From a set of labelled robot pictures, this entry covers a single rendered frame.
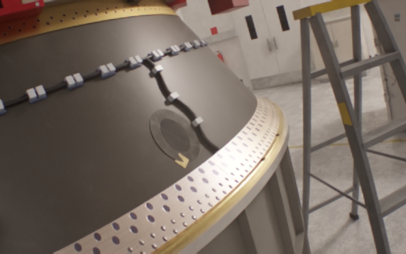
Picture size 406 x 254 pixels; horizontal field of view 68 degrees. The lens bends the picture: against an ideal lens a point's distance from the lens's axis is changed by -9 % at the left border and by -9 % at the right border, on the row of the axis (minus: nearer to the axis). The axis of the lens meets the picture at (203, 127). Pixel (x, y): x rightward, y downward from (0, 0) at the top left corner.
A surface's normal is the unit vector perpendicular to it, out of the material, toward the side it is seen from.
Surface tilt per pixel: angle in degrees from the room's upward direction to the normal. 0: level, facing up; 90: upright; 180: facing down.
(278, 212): 90
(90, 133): 62
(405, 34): 90
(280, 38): 90
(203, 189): 43
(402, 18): 90
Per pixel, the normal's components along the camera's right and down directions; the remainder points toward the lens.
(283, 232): -0.43, 0.33
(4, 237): 0.30, -0.38
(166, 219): 0.25, -0.70
